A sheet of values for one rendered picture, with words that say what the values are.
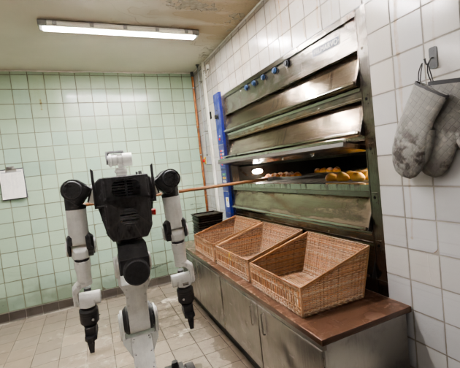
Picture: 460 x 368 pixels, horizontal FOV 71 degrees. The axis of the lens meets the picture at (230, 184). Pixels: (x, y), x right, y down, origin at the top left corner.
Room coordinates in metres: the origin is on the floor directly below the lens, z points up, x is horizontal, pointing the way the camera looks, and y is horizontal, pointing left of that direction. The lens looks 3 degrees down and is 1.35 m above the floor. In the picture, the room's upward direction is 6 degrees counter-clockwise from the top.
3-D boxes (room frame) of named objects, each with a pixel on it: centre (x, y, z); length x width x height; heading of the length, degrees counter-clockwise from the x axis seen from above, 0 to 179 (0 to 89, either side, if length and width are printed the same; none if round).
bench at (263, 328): (2.56, -0.09, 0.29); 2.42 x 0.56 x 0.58; 23
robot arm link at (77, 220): (1.52, 0.73, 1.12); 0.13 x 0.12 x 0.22; 111
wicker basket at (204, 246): (3.00, 0.09, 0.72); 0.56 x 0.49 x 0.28; 23
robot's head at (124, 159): (1.61, 0.52, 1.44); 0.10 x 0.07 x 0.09; 111
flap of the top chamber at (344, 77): (2.57, -0.39, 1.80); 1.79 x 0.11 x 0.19; 23
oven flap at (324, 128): (2.57, -0.39, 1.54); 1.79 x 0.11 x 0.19; 23
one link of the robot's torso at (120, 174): (1.56, 0.51, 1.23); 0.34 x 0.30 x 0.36; 111
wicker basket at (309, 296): (1.89, -0.39, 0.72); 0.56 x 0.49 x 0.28; 23
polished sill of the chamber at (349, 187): (2.58, -0.41, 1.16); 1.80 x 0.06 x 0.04; 23
